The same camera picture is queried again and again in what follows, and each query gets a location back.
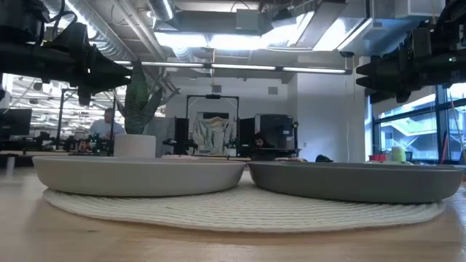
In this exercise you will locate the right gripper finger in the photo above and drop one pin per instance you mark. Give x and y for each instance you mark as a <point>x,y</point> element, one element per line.
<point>382,83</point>
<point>386,69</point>

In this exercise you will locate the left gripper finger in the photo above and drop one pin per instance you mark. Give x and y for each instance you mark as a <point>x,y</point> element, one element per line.
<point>109,82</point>
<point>113,71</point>

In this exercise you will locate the small dark chocolate donut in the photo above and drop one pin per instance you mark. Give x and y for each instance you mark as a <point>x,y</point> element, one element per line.
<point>324,158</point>

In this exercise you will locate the large pink frosted donut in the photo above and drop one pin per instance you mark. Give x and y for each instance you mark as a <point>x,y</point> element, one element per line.
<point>180,157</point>

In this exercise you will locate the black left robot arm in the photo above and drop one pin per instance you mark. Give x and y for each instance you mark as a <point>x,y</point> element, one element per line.
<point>22,58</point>

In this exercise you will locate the green snake plant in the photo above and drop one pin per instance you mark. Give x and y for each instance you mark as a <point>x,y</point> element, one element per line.
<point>140,109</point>

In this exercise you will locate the person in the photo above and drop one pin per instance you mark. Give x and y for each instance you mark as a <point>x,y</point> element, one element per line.
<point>107,127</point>
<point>260,141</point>

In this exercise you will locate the background black robot arms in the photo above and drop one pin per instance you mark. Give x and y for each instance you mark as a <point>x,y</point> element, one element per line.
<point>91,142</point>

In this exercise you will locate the white plant pot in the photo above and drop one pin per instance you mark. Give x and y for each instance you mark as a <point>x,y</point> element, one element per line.
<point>134,146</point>

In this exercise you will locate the pale green cup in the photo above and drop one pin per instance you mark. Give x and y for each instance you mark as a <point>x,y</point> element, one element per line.
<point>398,154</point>

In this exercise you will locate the red container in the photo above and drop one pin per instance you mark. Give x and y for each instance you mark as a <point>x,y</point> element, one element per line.
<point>377,158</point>

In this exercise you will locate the black computer monitor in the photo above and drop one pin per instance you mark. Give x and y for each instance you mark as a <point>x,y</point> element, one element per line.
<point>14,122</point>

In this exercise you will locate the light grey round plate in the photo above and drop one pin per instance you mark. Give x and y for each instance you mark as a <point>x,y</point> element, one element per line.
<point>138,176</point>

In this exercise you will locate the dark grey round plate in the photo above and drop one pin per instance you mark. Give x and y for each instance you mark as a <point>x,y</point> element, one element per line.
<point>356,182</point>

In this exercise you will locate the pale draped cloth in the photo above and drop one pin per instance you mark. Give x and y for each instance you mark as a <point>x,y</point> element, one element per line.
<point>211,136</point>

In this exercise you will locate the grey equipment cabinet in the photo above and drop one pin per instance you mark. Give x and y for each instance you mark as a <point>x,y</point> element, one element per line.
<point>275,129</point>

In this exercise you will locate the long linear ceiling light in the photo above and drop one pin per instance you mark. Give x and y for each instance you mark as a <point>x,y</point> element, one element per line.
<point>240,67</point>

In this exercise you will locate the white round woven placemat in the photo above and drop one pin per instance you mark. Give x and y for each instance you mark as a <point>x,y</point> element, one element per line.
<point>240,213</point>

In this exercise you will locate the silver ceiling duct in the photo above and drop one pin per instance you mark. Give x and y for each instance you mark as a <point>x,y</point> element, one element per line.
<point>162,9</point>

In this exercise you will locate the black camera stand frame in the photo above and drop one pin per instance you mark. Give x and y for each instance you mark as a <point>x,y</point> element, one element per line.
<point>213,96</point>

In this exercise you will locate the grey wall speaker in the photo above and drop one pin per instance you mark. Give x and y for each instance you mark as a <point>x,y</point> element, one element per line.
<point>216,89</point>
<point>273,90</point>

